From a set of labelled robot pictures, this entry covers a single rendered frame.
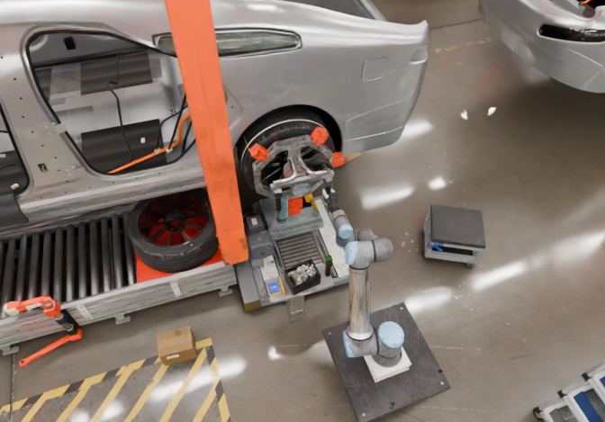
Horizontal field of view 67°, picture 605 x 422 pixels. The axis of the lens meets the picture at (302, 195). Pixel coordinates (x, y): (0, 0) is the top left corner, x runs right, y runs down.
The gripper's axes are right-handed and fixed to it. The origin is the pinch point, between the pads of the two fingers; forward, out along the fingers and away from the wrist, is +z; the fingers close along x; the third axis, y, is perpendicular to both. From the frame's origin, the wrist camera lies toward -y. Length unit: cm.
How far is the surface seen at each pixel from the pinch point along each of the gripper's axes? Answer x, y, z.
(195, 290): -100, 64, -11
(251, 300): -64, 70, -28
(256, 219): -47, 40, 19
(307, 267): -26, 27, -38
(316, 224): 2, 67, 20
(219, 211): -73, -26, -19
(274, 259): -38, 77, 5
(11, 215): -195, -5, 33
